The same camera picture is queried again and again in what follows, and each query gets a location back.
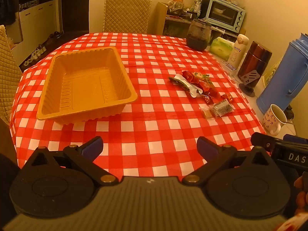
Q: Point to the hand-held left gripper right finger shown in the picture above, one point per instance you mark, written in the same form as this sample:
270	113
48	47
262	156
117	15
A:
207	148

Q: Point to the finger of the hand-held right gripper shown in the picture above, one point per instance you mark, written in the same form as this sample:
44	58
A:
296	138
262	140

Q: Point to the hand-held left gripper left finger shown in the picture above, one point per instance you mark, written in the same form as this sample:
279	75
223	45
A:
92	148

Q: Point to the silver candy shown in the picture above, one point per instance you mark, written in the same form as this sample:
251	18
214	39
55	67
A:
222	108

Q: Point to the small red candy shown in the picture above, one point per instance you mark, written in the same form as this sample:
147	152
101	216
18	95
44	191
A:
208	98

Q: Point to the red white print candy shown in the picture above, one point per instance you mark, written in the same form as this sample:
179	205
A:
227	97

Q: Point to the red gold snack packet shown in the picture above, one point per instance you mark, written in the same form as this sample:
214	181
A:
206	86

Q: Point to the orange plastic tray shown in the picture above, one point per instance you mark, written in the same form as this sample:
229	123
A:
86	86

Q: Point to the green white snack pouch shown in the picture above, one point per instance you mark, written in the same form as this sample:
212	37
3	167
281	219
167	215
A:
187	86

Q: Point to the red green candy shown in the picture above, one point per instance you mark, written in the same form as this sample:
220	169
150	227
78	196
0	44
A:
201	77

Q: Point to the red candy wrapper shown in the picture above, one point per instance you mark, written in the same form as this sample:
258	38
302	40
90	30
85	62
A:
187	75

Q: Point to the person's right forearm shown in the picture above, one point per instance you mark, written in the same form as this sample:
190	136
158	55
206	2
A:
293	225

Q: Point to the person's right hand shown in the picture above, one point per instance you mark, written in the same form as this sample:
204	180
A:
300	198

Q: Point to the white patterned mug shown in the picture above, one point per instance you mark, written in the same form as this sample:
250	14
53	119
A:
272	122

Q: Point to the grey phone stand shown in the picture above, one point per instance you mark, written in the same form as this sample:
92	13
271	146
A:
250	79

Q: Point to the blue thermos jug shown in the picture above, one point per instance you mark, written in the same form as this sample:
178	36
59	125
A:
284	77

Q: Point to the red checkered tablecloth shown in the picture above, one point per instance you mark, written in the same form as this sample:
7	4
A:
156	101

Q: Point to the brown metal thermos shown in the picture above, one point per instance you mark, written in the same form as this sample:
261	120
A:
255	60

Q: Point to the blue white small box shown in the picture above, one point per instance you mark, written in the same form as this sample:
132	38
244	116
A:
228	66

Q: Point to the white thermos bottle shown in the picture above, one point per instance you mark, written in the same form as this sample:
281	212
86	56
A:
237	53

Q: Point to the green tissue pack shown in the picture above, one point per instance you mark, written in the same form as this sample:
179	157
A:
221	48

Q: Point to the row of shoes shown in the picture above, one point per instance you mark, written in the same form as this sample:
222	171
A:
36	54

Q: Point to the quilted beige chair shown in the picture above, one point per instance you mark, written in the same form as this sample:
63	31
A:
8	77
127	14

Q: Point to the dark glass jar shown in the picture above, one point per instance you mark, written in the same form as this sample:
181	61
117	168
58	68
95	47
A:
198	36

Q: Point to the blue toaster oven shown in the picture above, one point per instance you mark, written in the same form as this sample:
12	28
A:
226	14

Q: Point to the white bowl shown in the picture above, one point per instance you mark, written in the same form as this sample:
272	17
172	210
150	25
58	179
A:
218	10

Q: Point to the wooden shelf unit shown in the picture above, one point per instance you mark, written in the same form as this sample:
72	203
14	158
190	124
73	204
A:
160	16

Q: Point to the white cabinet unit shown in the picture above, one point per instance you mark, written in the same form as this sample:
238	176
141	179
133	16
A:
38	16

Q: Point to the green snack bag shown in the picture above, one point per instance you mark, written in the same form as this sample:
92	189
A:
197	4

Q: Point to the dark door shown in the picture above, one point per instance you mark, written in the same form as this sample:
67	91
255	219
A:
74	4

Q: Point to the candy jar with orange lid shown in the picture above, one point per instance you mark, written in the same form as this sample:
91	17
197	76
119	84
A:
176	4

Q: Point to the hanging dark coat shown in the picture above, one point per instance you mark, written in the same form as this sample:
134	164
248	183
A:
8	2

